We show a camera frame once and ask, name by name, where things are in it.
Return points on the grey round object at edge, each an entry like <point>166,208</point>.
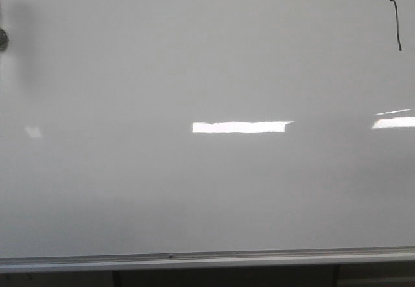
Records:
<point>4,40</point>

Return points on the white whiteboard with aluminium frame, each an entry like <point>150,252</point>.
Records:
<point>140,134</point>

